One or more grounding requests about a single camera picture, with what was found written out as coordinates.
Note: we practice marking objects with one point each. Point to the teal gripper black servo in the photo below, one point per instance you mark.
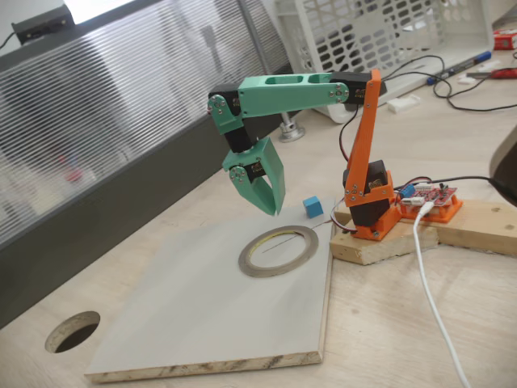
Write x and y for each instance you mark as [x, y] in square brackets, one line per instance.
[258, 166]

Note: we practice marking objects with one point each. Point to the blue cube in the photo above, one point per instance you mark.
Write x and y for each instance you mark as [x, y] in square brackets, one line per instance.
[313, 208]

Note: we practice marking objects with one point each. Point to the orange and teal robot arm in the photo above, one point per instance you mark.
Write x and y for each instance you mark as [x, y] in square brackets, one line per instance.
[282, 97]

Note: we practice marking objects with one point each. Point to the light wooden base block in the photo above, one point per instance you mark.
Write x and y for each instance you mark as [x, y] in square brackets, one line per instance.
[383, 250]

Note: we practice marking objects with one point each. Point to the grey chipboard panel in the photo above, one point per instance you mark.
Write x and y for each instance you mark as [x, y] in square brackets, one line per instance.
[182, 303]

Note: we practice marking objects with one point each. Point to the translucent ribbed partition panel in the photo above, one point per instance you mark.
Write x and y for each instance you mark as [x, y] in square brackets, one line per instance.
[121, 121]

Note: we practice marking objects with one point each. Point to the red controller circuit board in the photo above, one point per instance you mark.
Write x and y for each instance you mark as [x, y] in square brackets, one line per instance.
[430, 196]

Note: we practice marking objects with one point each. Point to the white plastic crate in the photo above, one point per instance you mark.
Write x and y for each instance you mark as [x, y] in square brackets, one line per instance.
[363, 40]

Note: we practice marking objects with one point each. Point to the orange circuit board holder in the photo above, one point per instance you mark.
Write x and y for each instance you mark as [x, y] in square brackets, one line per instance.
[444, 214]

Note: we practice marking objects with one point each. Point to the wooden plank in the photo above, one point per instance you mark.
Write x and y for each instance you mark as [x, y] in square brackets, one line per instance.
[484, 226]

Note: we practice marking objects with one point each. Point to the small white plastic piece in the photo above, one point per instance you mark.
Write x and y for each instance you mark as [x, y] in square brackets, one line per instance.
[467, 79]

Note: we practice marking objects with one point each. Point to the blue and white marker pen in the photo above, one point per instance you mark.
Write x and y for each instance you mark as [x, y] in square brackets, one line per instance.
[460, 67]

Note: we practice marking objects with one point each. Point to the dark rounded object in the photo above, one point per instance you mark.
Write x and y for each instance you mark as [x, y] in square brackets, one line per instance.
[507, 169]

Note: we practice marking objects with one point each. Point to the black box device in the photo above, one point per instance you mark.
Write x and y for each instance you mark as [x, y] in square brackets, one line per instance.
[44, 24]

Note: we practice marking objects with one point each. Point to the red and white box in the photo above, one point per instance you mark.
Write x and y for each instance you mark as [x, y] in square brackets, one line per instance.
[505, 42]

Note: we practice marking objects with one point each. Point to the silver metal post foot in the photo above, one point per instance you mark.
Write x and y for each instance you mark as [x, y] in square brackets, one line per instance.
[291, 134]

